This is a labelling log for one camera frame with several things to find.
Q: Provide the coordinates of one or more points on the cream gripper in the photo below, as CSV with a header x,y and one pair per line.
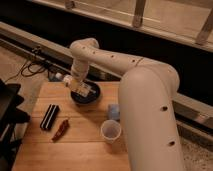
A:
x,y
74,85

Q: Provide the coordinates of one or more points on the white plastic bottle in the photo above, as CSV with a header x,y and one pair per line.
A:
x,y
83,89

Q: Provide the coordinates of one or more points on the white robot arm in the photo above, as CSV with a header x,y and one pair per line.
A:
x,y
145,95

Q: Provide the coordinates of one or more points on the dark ceramic bowl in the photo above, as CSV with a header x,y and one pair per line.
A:
x,y
92,96

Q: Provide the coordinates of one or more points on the black rectangular box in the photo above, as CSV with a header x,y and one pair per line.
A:
x,y
49,117

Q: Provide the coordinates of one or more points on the blue sponge block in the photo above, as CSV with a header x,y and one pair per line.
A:
x,y
113,112

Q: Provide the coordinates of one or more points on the clear plastic cup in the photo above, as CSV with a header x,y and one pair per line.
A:
x,y
110,131

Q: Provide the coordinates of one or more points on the black chair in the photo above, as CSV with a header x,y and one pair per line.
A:
x,y
10,116

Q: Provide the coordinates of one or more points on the metal floor rail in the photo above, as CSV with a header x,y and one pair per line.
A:
x,y
50,53

